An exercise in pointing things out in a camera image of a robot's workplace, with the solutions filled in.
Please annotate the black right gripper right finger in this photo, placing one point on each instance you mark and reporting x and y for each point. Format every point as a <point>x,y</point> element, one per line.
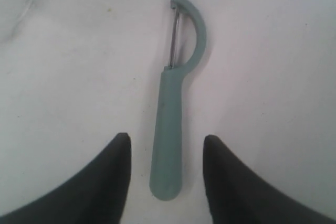
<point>236,194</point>

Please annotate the teal vegetable peeler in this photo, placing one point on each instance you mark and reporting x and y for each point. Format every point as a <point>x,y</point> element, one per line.
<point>166,166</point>

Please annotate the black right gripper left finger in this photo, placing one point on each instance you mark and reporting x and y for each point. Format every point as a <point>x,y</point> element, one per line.
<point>96,194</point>

